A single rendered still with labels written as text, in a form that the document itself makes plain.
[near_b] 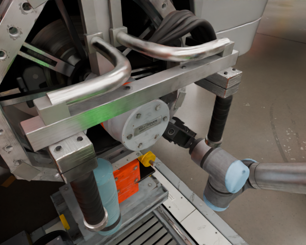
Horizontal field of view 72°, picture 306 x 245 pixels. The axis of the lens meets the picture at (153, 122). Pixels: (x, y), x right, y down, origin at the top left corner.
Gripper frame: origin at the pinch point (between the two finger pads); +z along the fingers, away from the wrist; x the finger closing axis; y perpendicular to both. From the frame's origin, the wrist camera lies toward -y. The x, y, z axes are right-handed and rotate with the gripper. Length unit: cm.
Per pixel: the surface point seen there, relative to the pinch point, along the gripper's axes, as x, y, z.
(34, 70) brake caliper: -5.5, -43.2, 9.2
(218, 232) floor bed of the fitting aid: -31, 48, -33
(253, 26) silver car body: 58, 24, 2
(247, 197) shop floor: -13, 77, -30
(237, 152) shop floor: 6, 96, -5
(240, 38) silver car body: 49, 20, 2
